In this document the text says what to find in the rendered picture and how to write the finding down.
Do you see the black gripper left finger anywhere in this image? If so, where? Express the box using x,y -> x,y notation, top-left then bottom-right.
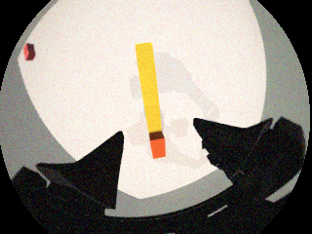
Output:
35,130 -> 125,210

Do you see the yellow long bar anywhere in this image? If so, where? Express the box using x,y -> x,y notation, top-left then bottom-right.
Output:
136,43 -> 167,159

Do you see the small red block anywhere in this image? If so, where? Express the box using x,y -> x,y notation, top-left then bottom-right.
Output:
22,43 -> 36,61

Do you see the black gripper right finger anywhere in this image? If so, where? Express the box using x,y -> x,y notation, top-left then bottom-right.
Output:
192,118 -> 273,180

